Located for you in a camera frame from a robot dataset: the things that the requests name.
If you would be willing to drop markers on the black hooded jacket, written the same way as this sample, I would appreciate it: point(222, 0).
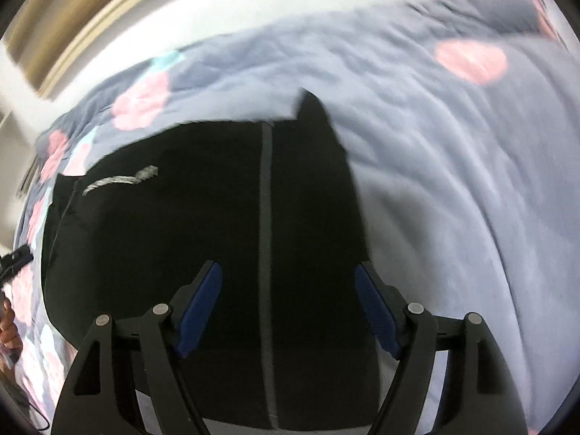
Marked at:
point(273, 203)

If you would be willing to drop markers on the wooden slatted headboard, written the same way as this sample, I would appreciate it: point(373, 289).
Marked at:
point(45, 38)

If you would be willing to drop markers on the person's left hand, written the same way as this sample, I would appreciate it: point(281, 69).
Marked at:
point(11, 341)

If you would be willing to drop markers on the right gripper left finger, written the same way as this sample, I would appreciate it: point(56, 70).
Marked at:
point(119, 358)

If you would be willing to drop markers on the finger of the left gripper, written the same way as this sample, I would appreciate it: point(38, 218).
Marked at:
point(12, 263)

